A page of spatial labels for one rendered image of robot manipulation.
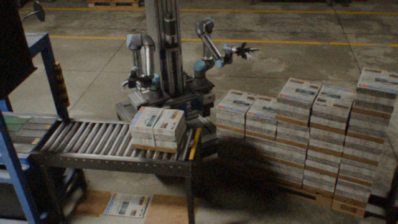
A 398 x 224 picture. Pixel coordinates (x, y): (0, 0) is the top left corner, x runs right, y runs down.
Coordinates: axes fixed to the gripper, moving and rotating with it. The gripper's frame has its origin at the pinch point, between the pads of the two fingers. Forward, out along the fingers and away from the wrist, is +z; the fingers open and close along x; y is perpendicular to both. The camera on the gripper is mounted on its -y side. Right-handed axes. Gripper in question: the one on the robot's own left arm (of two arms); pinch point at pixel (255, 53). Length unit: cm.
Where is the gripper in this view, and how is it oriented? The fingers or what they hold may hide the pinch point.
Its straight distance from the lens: 374.3
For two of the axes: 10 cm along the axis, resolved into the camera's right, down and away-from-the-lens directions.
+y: 1.1, 7.7, 6.3
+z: 8.1, 3.0, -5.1
